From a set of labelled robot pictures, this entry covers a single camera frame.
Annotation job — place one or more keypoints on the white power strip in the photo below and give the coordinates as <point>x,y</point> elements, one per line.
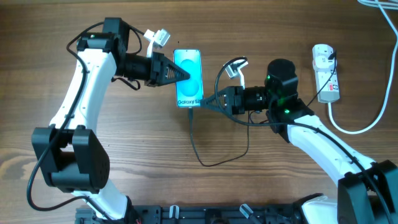
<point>328,90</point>

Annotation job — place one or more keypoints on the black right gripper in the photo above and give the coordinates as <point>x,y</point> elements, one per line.
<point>232,109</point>

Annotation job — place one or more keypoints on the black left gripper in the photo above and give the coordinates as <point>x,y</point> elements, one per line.
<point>159,64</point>

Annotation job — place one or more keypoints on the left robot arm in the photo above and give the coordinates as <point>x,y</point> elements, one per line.
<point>69,154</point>

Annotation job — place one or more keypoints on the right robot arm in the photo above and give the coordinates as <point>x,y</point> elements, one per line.
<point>367,190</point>

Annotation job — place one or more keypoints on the white USB charger plug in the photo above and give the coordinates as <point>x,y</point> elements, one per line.
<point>324,63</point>

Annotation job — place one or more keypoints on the turquoise screen Galaxy smartphone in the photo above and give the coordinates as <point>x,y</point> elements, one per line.
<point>189,93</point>

